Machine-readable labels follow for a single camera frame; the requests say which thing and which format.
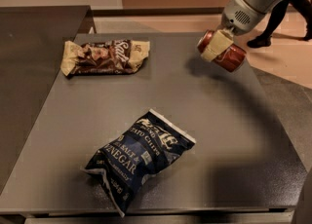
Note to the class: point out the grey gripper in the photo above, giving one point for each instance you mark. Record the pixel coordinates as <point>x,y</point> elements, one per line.
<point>238,14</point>

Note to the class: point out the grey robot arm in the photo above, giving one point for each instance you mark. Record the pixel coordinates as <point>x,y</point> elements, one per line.
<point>261,6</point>

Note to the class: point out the brown chip bag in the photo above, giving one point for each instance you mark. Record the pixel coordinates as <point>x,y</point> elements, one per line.
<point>110,57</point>

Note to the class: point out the blue salt vinegar chip bag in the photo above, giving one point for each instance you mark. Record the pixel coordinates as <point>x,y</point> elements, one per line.
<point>151,144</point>

